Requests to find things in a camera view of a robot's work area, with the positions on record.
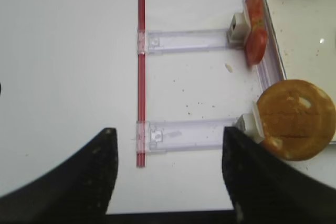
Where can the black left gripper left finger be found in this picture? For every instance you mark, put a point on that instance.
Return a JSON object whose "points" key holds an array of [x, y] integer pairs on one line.
{"points": [[77, 191]]}

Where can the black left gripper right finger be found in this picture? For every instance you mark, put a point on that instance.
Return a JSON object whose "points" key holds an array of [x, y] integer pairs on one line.
{"points": [[264, 189]]}

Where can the golden brown bun slices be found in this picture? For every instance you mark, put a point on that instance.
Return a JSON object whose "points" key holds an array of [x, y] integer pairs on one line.
{"points": [[298, 119]]}

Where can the standing tomato slices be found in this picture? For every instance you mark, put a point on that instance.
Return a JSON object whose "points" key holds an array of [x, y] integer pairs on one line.
{"points": [[256, 42]]}

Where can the clear lower left pusher track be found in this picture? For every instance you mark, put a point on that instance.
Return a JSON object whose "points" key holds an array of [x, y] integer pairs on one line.
{"points": [[161, 137]]}

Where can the clear pusher track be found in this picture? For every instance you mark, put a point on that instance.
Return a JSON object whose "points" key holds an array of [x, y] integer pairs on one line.
{"points": [[168, 42], [161, 137]]}

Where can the clear upper left pusher track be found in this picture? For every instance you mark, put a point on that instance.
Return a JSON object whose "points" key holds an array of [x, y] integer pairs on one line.
{"points": [[168, 42]]}

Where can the silver metal tray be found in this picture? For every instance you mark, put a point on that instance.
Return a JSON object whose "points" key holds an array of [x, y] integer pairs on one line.
{"points": [[304, 31]]}

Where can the clear left front rail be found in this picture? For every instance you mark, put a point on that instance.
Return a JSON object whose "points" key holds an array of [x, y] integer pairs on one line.
{"points": [[270, 70]]}

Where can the red left rail strip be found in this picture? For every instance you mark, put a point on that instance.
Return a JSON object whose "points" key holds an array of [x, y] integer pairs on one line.
{"points": [[140, 161]]}

